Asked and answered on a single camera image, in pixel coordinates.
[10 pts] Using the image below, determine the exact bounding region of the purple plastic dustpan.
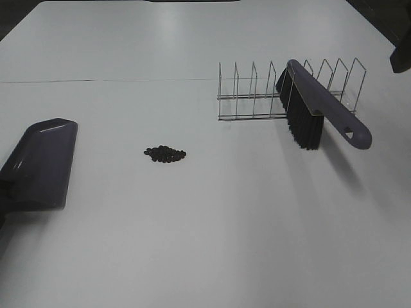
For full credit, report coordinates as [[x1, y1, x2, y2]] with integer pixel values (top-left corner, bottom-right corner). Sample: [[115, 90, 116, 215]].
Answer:
[[1, 118, 78, 225]]

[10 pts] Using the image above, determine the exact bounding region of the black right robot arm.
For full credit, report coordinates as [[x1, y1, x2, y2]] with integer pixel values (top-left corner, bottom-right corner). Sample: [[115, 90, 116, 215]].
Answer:
[[390, 29, 411, 74]]

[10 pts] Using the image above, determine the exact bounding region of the pile of coffee beans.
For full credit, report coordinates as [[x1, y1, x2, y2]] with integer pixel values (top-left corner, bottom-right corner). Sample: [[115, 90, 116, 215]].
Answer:
[[144, 145, 187, 163]]

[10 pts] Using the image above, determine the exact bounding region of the chrome wire rack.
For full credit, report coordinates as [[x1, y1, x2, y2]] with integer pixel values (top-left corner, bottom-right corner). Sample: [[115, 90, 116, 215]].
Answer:
[[216, 58, 367, 121]]

